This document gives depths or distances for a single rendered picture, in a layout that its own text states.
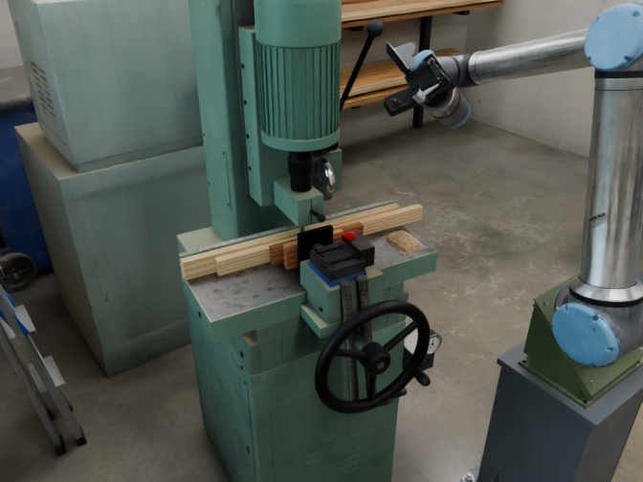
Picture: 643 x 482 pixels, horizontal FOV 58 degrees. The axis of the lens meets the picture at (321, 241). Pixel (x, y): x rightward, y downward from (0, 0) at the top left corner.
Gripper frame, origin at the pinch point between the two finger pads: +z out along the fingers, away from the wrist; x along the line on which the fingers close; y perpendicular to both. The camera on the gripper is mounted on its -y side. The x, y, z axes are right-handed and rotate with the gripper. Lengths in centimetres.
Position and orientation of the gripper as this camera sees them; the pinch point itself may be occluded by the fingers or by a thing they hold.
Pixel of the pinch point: (397, 70)
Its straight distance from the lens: 134.7
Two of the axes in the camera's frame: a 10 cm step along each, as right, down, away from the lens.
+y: 7.7, -5.0, -3.9
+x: 3.9, 8.6, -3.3
